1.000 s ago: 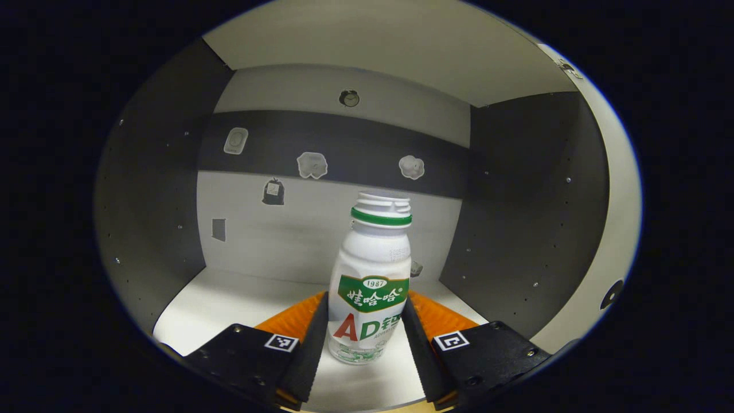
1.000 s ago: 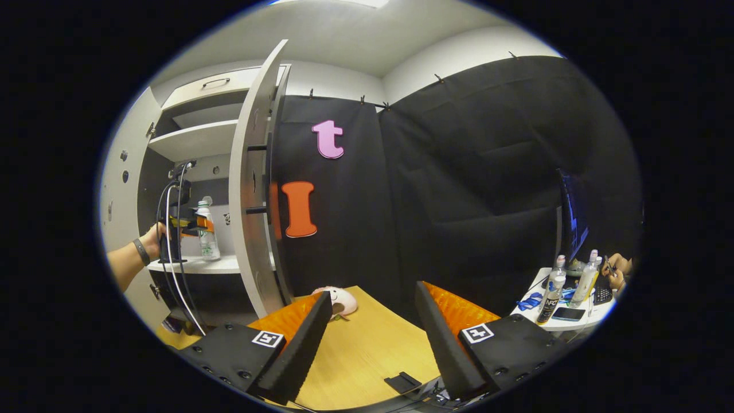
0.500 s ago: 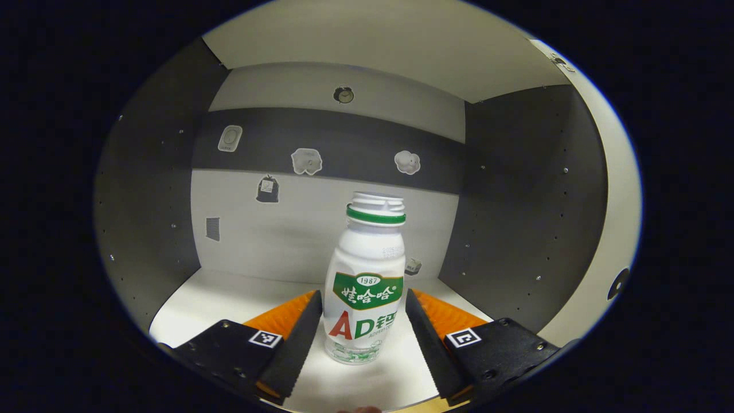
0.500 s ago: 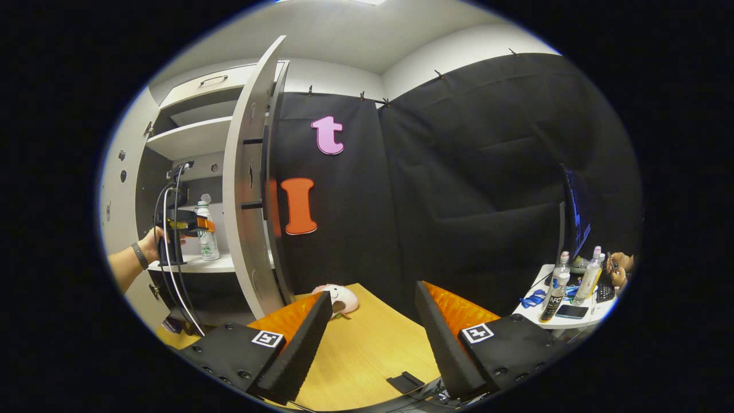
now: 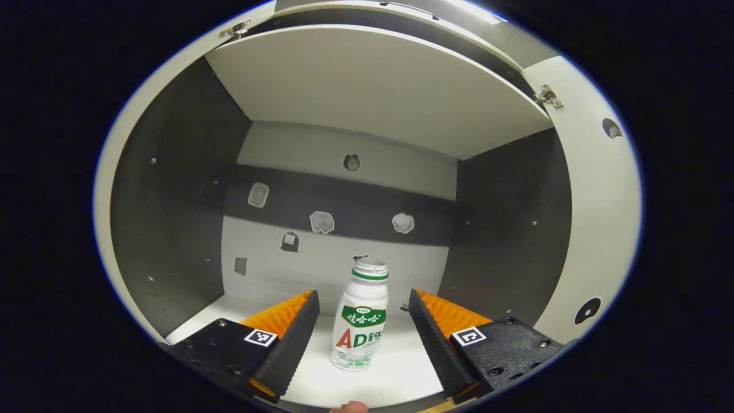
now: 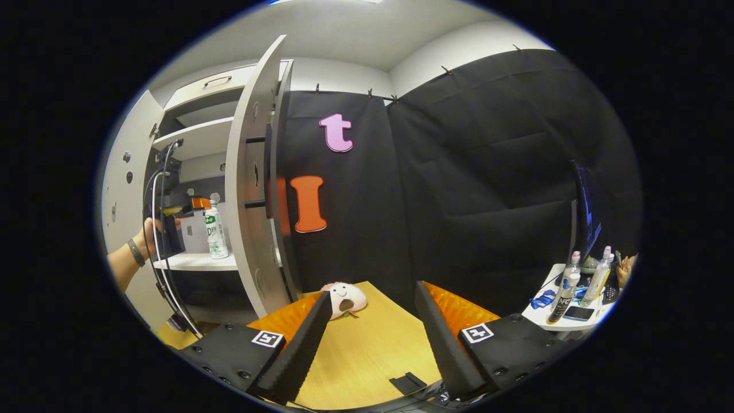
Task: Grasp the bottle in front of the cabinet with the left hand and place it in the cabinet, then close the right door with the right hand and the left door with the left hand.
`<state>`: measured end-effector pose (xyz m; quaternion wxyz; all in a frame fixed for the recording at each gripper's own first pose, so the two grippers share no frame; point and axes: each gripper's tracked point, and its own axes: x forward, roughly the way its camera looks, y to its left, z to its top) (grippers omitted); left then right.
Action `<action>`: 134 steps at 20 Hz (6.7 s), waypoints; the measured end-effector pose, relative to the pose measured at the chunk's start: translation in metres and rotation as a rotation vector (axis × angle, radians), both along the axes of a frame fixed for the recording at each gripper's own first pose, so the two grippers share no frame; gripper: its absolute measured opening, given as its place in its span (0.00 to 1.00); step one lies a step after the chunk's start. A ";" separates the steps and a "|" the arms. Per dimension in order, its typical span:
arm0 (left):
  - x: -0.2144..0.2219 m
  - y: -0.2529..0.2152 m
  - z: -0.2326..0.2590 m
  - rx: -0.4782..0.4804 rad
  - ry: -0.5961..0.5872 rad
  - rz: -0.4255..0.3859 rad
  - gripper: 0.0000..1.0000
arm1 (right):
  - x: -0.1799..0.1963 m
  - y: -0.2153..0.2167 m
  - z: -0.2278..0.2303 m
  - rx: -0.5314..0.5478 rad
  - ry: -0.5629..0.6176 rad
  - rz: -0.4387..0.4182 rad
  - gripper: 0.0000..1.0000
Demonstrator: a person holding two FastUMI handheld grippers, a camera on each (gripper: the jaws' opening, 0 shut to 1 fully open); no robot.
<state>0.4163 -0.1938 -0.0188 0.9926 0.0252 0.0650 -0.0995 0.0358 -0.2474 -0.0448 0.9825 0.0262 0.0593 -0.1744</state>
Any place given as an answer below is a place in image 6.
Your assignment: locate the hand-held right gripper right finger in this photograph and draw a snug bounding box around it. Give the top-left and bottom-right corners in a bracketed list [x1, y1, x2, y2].
[414, 280, 565, 402]

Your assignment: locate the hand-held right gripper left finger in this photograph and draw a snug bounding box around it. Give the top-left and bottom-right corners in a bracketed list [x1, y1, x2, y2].
[178, 291, 333, 405]

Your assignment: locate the white green-label drink bottle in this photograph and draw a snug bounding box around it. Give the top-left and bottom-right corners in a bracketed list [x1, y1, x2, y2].
[205, 193, 229, 259]

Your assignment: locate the dark wristband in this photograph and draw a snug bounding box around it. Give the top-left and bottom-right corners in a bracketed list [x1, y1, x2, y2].
[126, 238, 147, 268]

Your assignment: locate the white cabinet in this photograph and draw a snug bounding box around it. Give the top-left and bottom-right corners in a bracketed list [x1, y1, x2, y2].
[146, 57, 304, 328]

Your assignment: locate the pink plush toy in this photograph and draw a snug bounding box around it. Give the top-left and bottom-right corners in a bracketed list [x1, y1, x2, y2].
[320, 281, 368, 320]

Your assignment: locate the white cabinet drawer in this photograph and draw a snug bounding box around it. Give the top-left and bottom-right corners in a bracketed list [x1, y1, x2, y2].
[163, 60, 293, 112]

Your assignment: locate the clear bottle dark label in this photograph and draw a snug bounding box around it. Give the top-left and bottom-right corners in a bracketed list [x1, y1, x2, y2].
[548, 251, 581, 324]

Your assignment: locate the black backdrop cloth pink letter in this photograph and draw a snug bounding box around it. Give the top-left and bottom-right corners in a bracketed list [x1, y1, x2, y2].
[275, 91, 416, 313]

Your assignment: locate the white side table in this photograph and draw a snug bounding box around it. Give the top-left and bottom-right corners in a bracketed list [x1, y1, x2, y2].
[522, 264, 617, 332]

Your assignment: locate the plain black backdrop cloth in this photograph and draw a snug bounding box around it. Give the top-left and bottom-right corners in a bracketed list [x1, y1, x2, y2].
[387, 49, 643, 316]

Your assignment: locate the black computer monitor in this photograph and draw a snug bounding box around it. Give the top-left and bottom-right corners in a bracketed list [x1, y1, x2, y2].
[571, 161, 603, 270]

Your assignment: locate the black plastic bracket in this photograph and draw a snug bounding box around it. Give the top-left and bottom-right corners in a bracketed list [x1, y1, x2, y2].
[389, 372, 428, 396]

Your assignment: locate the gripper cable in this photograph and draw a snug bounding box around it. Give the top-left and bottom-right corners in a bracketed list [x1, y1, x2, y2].
[142, 139, 204, 339]

